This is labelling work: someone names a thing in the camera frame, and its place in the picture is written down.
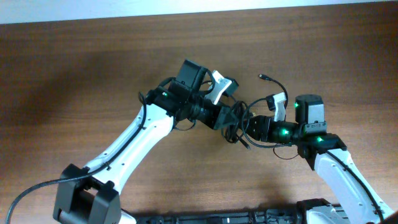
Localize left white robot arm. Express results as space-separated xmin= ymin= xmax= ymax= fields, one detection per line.
xmin=53 ymin=60 xmax=239 ymax=224

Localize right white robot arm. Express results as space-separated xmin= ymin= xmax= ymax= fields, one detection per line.
xmin=239 ymin=93 xmax=394 ymax=223

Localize right camera black cable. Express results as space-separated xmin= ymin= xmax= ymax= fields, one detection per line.
xmin=241 ymin=98 xmax=301 ymax=161

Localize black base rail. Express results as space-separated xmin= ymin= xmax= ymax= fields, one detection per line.
xmin=136 ymin=209 xmax=303 ymax=224

